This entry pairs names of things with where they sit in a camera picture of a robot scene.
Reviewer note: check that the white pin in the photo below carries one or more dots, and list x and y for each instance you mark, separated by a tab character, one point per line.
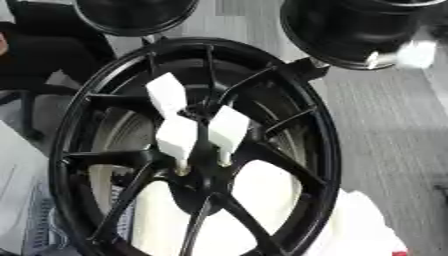
176	136
167	93
228	128

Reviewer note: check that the black spoked wheel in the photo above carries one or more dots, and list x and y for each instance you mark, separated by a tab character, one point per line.
291	160

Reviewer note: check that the black round wheel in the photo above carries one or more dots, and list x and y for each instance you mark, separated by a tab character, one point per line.
134	16
344	33

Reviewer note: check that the black chair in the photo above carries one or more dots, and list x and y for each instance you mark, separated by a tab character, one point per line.
52	56

